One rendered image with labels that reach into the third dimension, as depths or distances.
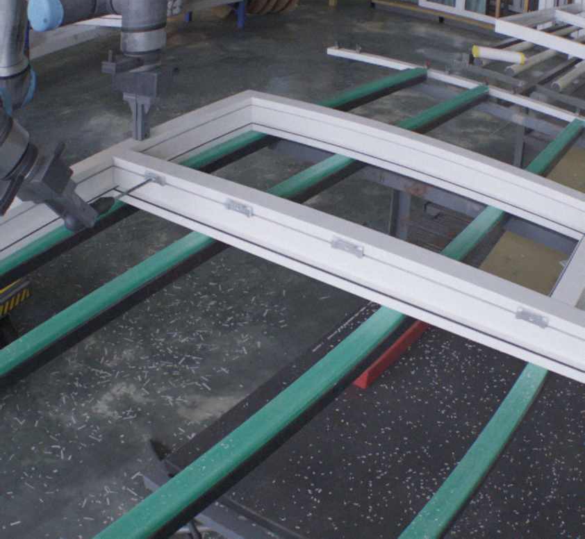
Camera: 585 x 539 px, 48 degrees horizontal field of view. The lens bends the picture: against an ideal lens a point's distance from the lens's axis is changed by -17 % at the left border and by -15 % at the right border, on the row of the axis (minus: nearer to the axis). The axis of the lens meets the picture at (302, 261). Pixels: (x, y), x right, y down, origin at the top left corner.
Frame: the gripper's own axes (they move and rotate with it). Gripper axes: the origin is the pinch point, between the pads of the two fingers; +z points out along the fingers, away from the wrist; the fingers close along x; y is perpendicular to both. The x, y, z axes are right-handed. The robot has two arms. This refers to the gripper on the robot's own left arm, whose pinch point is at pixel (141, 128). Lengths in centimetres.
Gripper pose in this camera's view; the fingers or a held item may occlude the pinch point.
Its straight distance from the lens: 140.7
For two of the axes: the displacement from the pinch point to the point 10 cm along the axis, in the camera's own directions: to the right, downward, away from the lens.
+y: 5.7, -4.0, 7.2
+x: -8.2, -3.2, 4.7
